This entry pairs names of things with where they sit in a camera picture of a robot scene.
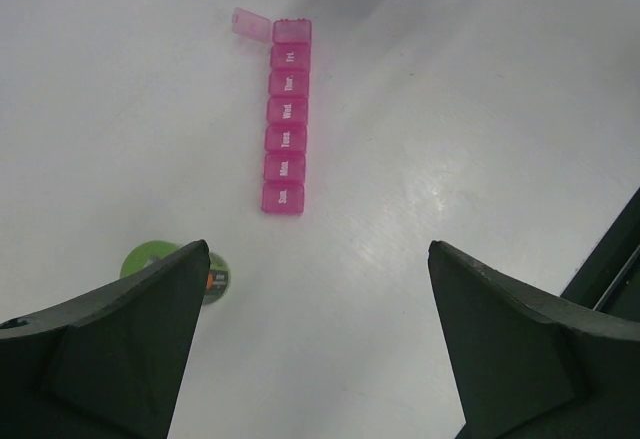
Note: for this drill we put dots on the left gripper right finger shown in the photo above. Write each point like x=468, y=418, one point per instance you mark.
x=528, y=364

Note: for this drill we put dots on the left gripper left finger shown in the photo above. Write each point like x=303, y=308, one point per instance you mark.
x=108, y=363

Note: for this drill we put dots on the pink weekly pill organizer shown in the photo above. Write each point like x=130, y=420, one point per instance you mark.
x=287, y=108

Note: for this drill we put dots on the green lidded pill bottle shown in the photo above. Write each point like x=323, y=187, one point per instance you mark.
x=150, y=252

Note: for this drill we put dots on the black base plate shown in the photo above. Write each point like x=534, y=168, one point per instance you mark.
x=608, y=280

